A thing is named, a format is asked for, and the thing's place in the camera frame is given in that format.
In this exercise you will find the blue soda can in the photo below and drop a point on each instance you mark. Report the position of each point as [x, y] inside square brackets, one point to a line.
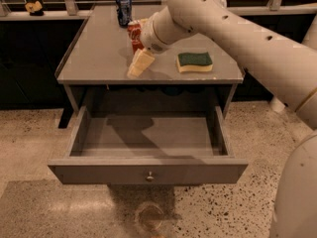
[124, 12]

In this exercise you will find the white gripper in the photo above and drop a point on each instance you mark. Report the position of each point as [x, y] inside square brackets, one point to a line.
[151, 37]

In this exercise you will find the brass drawer knob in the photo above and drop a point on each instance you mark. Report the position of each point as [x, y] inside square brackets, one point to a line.
[150, 177]

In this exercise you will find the small yellow black object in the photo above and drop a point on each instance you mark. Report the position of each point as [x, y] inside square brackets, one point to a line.
[34, 8]

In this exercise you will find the grey cabinet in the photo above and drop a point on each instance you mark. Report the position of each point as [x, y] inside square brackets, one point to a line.
[95, 77]

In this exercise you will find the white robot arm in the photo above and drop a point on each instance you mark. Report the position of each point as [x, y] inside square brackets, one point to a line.
[286, 68]

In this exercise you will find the green yellow sponge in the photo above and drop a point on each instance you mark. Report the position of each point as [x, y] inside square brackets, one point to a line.
[194, 62]

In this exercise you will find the open grey top drawer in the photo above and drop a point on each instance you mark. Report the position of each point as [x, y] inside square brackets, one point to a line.
[178, 148]

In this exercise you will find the red coke can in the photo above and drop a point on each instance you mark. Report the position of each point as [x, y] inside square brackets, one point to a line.
[134, 33]

